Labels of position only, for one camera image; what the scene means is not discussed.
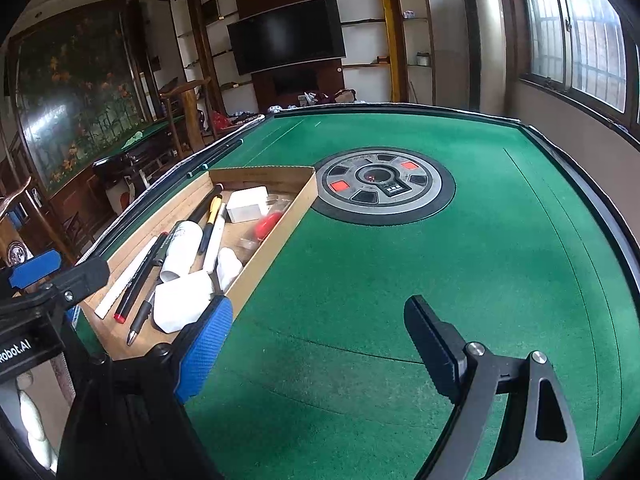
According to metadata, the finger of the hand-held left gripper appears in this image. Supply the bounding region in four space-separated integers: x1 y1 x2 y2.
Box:
9 249 111 308

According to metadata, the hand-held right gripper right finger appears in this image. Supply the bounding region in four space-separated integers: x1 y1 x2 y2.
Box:
404 295 586 480

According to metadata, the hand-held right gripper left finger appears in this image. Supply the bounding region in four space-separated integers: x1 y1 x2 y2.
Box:
56 294 235 480

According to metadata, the shallow cardboard box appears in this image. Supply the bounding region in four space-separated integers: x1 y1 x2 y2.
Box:
80 165 319 361

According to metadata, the wooden chair round medallion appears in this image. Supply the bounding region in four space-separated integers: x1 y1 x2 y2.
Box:
0 177 53 267

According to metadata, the white plastic cup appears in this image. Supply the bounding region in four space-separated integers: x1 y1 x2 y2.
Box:
152 270 216 334

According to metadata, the black pen silver tip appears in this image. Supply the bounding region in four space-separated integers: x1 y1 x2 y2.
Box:
126 285 157 347

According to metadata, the green felt mahjong table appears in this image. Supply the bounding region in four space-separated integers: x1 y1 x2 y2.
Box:
75 102 640 480

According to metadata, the white crumpled tissue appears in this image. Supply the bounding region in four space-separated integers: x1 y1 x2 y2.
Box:
216 247 245 291

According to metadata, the black pen red tip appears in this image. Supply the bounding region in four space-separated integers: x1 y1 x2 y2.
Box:
114 231 169 324

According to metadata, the white red toy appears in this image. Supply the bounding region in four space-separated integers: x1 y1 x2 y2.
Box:
106 179 137 217

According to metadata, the white marker pen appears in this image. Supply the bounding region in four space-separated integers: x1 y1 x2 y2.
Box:
202 203 227 274

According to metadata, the red number candle packet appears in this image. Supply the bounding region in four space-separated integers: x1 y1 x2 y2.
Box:
237 195 294 256

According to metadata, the white charger plug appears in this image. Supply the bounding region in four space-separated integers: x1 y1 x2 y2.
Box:
226 186 271 225

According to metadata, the round table control panel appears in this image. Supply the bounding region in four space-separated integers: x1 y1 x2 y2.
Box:
312 147 457 224

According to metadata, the green side table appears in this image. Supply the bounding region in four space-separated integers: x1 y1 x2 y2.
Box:
92 116 197 197

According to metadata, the black stick teal tip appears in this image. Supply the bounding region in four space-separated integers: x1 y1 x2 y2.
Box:
186 152 221 179
200 139 246 170

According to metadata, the wooden armchair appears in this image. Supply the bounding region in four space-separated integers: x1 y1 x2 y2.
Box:
159 77 217 157

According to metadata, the beige standing air conditioner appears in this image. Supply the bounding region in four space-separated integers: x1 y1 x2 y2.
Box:
457 0 507 115

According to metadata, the black flat television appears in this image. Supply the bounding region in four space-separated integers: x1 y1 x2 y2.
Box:
226 0 347 76

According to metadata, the barred window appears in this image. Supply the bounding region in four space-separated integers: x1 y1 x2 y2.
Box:
517 0 640 129

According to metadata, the floral wall painting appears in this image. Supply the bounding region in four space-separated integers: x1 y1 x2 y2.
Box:
10 2 143 196

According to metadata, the wooden wall shelf unit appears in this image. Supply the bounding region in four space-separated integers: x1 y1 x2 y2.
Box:
170 0 436 111

